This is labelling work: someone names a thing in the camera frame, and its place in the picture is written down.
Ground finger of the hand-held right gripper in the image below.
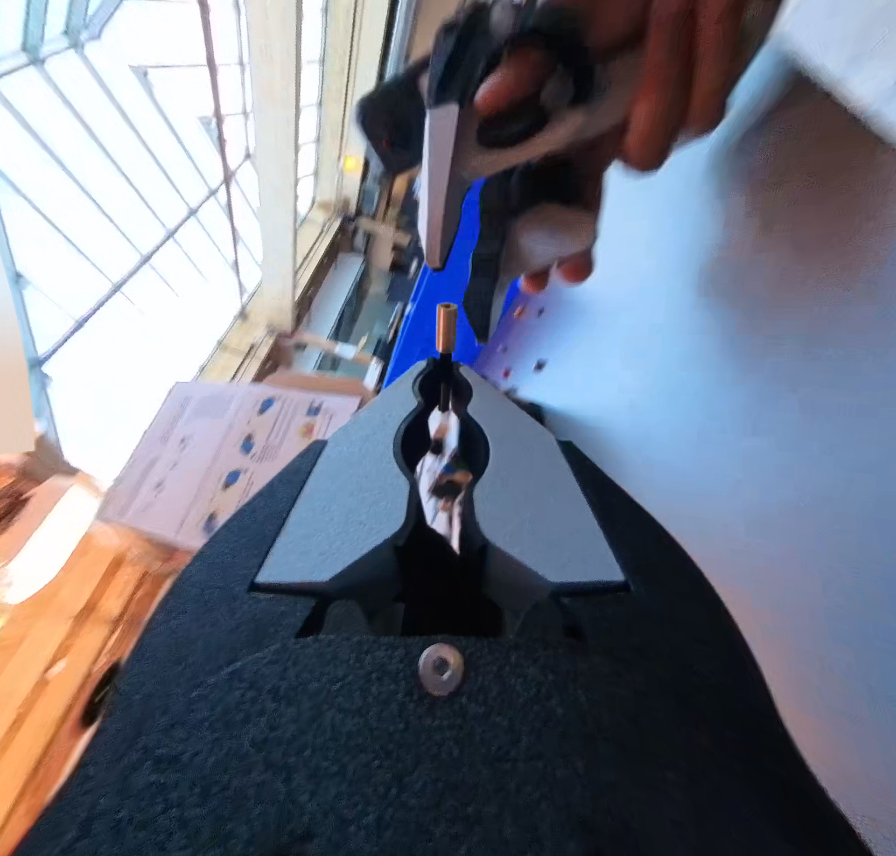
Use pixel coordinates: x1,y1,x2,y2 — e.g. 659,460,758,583
419,102,464,272

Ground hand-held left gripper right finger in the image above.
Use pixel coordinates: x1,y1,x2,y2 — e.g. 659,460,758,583
448,362,627,636

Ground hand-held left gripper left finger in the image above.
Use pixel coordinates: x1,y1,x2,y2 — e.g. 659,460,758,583
253,361,449,636

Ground black axle with tan connector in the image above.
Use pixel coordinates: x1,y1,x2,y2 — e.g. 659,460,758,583
435,302,457,412

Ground scattered small lego pieces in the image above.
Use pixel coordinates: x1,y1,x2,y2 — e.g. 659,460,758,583
493,303,550,395

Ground person's right hand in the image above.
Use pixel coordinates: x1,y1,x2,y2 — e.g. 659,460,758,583
472,0,795,296

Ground printed instruction sheet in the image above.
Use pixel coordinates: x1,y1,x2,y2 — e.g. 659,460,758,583
101,379,365,549

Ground blue plastic bin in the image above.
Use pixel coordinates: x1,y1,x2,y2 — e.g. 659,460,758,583
384,177,522,391

